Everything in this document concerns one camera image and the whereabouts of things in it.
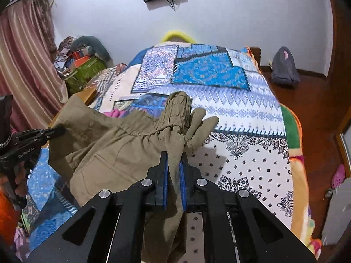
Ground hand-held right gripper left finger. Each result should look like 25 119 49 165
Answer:
27 151 168 263

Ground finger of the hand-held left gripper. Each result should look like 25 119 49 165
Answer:
15 126 66 139
14 136 55 150

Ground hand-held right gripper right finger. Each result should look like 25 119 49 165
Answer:
179 152 317 263

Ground olive green pants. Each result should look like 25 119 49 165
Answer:
48 91 220 263

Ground person's left hand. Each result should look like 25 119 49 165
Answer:
14 161 29 199

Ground bamboo lap desk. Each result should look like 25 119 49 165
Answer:
51 87 97 126

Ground green storage box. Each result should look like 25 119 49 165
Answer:
64 57 107 95

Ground pink cloth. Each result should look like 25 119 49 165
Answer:
108 109 131 119

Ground striped pink curtain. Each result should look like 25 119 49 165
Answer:
0 0 69 132

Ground striped bed cloth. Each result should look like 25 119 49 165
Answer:
88 64 128 107

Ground orange box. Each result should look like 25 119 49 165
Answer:
72 55 92 68

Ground pile of printed paper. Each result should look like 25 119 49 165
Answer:
53 36 76 73

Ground blue patchwork printed blanket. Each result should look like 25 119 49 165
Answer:
16 41 292 263

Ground grey plush toy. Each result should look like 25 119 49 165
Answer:
72 36 112 62

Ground white appliance with stickers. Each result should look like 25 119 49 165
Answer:
321 179 351 248

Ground pink slipper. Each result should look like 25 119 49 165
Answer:
331 164 346 190

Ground grey backpack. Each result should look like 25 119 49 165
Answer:
271 46 300 89

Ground yellow curved bed rail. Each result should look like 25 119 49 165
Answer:
160 30 196 44

